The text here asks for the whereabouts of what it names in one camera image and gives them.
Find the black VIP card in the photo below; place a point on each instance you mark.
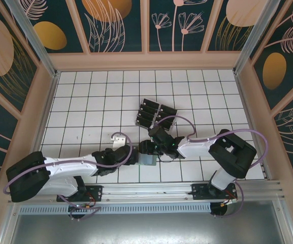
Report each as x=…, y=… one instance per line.
x=148, y=108
x=169, y=108
x=146, y=114
x=143, y=121
x=166, y=113
x=162, y=121
x=165, y=126
x=151, y=102

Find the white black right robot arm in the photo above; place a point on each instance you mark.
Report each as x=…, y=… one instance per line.
x=197, y=148

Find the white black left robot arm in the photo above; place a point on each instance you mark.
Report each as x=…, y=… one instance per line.
x=70, y=165

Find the clear tray of black parts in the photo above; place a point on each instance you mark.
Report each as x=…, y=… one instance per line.
x=157, y=113

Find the grey metal sheet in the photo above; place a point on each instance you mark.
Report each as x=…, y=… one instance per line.
x=148, y=228

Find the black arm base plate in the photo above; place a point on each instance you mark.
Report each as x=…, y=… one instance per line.
x=96, y=191
x=198, y=190

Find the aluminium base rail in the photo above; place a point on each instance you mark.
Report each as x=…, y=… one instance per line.
x=146, y=191

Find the thin aluminium side rail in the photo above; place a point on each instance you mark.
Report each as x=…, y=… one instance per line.
x=47, y=114
x=248, y=114

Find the aluminium corner post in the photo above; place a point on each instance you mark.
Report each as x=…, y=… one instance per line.
x=33, y=38
x=258, y=38

